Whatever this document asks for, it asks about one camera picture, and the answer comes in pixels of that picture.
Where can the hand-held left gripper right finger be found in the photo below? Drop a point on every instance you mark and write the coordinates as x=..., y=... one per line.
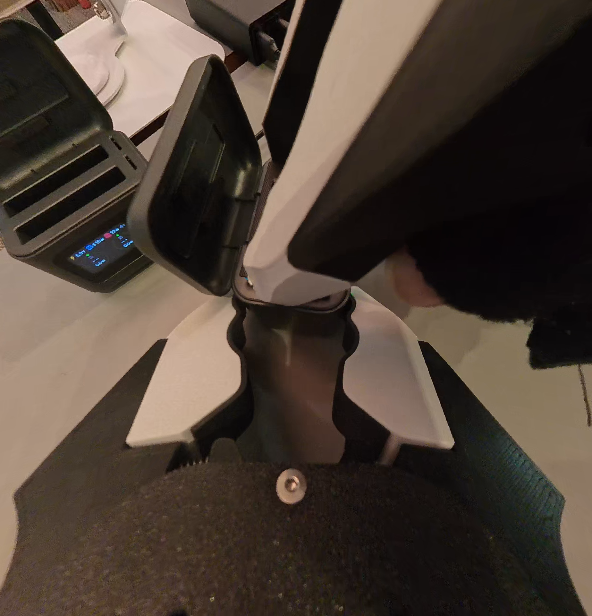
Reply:
x=397, y=385

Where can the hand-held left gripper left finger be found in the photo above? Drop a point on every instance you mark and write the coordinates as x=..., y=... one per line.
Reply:
x=190, y=385

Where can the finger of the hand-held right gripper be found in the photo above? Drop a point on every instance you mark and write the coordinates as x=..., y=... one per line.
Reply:
x=353, y=96
x=291, y=29

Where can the black battery blue rim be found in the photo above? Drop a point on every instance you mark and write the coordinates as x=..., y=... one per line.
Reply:
x=264, y=202

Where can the black battery charging case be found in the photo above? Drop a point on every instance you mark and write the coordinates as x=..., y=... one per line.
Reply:
x=36, y=72
x=195, y=168

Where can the person's right hand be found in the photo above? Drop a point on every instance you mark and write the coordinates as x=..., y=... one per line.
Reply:
x=414, y=286

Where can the black charging hub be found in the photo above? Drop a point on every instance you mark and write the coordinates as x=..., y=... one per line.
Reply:
x=228, y=19

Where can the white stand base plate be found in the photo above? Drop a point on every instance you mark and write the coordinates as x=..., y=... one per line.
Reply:
x=171, y=57

